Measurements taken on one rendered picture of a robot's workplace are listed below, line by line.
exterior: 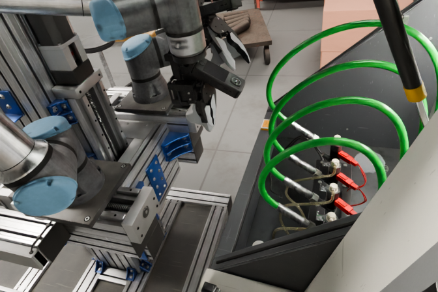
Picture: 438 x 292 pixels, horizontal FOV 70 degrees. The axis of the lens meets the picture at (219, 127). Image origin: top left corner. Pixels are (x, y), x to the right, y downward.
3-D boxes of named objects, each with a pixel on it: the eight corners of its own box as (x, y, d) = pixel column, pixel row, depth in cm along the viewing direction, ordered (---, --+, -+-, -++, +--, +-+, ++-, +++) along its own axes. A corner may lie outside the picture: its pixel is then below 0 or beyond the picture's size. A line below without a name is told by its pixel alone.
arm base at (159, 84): (126, 103, 124) (118, 81, 118) (143, 83, 135) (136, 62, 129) (160, 105, 119) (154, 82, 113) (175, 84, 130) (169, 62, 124)
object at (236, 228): (267, 142, 132) (266, 111, 122) (277, 143, 130) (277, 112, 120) (221, 287, 87) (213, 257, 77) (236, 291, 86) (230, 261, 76)
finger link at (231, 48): (240, 67, 89) (217, 44, 86) (255, 55, 85) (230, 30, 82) (238, 73, 86) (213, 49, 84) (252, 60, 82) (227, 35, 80)
